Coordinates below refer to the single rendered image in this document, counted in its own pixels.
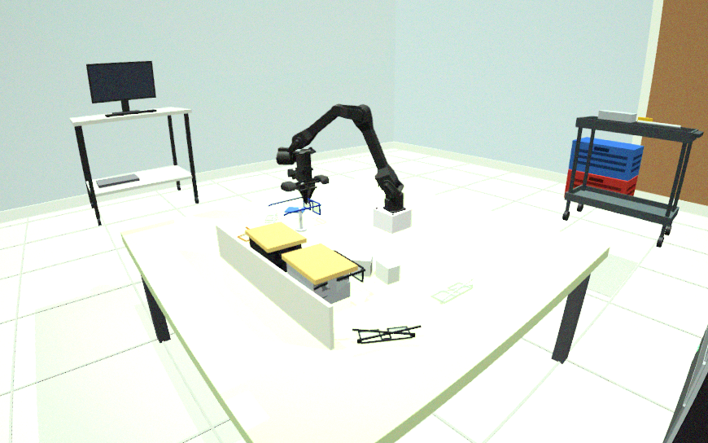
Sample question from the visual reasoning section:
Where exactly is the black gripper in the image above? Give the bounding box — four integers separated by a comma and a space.
281, 165, 330, 204

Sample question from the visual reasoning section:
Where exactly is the grey flat panel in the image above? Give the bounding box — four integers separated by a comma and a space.
216, 224, 334, 350

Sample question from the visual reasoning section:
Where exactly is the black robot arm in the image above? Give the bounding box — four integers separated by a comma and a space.
276, 104, 406, 213

